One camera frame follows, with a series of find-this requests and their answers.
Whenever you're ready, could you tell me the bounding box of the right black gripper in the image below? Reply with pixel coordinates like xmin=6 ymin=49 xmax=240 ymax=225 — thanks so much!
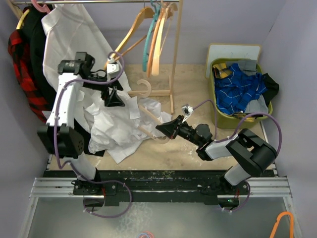
xmin=157 ymin=115 xmax=202 ymax=146

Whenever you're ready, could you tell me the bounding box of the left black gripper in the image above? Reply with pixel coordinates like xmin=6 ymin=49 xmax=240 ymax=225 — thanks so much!
xmin=83 ymin=73 xmax=125 ymax=107

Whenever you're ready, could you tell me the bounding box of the light wooden hanger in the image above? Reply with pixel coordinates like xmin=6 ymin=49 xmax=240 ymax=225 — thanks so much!
xmin=137 ymin=79 xmax=169 ymax=144

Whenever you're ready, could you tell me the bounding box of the white shirt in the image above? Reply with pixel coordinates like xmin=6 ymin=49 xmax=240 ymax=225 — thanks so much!
xmin=42 ymin=4 xmax=112 ymax=90
xmin=75 ymin=88 xmax=172 ymax=164

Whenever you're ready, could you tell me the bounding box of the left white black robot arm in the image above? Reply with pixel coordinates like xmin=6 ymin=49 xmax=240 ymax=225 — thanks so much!
xmin=37 ymin=51 xmax=124 ymax=194

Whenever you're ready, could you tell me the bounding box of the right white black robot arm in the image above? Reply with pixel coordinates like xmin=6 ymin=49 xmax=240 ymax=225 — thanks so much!
xmin=156 ymin=116 xmax=281 ymax=194

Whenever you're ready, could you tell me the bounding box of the hanging black shirt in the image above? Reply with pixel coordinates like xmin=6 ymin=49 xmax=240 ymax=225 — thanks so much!
xmin=23 ymin=6 xmax=105 ymax=157

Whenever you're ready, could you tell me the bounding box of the red black plaid shirt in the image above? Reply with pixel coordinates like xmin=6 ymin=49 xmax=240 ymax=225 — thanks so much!
xmin=7 ymin=30 xmax=49 ymax=122

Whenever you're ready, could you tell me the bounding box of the blue shirt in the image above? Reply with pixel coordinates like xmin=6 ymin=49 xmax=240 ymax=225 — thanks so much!
xmin=214 ymin=63 xmax=267 ymax=115

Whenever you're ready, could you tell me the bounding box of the hanging white shirt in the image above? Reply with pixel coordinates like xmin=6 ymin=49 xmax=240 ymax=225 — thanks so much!
xmin=42 ymin=4 xmax=112 ymax=90

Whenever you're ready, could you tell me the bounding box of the wooden hanger leftmost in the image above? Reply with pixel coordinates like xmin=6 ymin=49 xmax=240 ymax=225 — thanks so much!
xmin=115 ymin=6 xmax=154 ymax=56

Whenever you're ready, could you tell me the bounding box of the teal hanger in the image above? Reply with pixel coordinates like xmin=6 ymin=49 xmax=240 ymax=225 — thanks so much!
xmin=142 ymin=0 xmax=161 ymax=72

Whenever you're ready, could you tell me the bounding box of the wooden hanger middle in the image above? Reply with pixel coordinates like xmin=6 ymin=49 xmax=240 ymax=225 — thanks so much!
xmin=146 ymin=6 xmax=164 ymax=78

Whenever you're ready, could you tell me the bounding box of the wooden hanger rightmost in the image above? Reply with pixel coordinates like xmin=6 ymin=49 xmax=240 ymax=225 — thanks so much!
xmin=151 ymin=2 xmax=178 ymax=76

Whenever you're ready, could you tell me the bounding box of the pink hanger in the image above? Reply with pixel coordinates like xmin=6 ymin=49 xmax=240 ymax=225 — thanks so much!
xmin=31 ymin=0 xmax=53 ymax=13

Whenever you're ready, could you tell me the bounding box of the yellow hanger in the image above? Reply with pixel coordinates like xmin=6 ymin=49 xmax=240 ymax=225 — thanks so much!
xmin=16 ymin=8 xmax=30 ymax=30

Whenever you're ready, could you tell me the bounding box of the orange hanger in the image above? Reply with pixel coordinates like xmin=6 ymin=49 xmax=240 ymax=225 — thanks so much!
xmin=269 ymin=212 xmax=295 ymax=238

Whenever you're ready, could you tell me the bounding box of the olive green laundry basket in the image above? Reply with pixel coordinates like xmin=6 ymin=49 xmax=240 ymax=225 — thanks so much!
xmin=208 ymin=59 xmax=273 ymax=129

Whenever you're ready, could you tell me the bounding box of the yellow black cloth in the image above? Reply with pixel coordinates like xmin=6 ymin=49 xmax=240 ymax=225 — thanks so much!
xmin=212 ymin=63 xmax=232 ymax=79

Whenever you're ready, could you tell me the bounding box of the white board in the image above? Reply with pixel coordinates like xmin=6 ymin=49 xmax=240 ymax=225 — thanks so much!
xmin=205 ymin=43 xmax=262 ymax=79

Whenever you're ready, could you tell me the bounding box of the grey cloth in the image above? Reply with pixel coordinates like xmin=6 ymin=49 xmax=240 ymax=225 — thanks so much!
xmin=238 ymin=59 xmax=257 ymax=72

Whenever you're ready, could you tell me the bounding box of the black cloth in basket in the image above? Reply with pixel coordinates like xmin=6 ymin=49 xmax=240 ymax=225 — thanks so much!
xmin=257 ymin=73 xmax=279 ymax=106

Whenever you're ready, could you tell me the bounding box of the wooden clothes rack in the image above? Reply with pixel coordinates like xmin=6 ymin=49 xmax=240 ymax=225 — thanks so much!
xmin=7 ymin=0 xmax=183 ymax=114

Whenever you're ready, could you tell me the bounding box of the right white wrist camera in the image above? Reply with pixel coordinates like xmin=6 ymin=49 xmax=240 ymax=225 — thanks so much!
xmin=181 ymin=104 xmax=194 ymax=122

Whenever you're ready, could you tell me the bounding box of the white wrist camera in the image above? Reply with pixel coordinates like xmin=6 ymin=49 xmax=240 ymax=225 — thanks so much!
xmin=106 ymin=57 xmax=123 ymax=81
xmin=181 ymin=104 xmax=194 ymax=122

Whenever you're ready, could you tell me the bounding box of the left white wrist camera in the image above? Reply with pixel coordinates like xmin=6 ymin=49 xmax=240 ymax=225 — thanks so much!
xmin=106 ymin=57 xmax=123 ymax=81

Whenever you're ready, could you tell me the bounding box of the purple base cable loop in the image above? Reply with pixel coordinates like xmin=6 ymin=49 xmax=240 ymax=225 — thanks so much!
xmin=83 ymin=180 xmax=134 ymax=219

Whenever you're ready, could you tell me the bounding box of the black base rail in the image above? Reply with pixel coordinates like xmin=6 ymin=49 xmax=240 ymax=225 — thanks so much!
xmin=43 ymin=170 xmax=275 ymax=206

